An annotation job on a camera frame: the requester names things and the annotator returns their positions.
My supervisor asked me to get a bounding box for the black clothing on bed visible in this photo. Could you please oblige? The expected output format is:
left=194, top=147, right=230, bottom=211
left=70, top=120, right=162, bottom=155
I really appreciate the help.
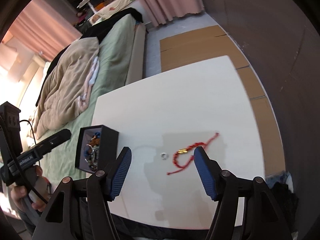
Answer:
left=35, top=7, right=144, bottom=107

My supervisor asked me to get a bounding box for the black cable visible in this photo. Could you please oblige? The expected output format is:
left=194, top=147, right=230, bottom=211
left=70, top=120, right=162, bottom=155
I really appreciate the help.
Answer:
left=18, top=119, right=49, bottom=204

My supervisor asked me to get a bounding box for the red string gold charm bracelet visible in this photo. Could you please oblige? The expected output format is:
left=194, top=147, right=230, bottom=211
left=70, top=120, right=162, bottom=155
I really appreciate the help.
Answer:
left=166, top=132, right=220, bottom=176

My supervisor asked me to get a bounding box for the flattened cardboard sheet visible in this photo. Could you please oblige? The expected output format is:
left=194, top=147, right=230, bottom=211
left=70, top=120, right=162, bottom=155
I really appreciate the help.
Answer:
left=160, top=25, right=285, bottom=178

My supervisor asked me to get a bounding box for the pink curtain by window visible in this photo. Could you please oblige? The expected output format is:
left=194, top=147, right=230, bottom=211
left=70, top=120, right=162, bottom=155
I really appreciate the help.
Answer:
left=9, top=0, right=81, bottom=61

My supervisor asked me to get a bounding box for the left hand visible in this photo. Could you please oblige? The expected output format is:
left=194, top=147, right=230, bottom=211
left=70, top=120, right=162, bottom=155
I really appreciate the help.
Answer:
left=10, top=165, right=50, bottom=213

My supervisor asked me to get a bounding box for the green bed mattress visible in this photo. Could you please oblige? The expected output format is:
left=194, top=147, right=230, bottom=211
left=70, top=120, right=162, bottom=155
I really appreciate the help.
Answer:
left=39, top=15, right=146, bottom=185

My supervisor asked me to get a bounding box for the floral patterned bedding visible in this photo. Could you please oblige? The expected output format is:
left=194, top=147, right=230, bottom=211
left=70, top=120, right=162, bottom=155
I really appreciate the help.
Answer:
left=89, top=0, right=135, bottom=25

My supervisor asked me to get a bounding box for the beige quilt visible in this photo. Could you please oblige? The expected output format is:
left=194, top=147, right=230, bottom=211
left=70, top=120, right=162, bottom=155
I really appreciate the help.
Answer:
left=34, top=37, right=99, bottom=139

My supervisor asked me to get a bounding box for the large brown seed bead bracelet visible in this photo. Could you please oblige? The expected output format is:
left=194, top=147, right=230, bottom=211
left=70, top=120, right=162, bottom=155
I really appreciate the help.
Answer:
left=88, top=132, right=102, bottom=148

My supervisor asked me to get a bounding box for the black jewelry box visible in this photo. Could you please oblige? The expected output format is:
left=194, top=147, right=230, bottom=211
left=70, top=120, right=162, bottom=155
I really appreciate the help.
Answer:
left=75, top=125, right=119, bottom=173

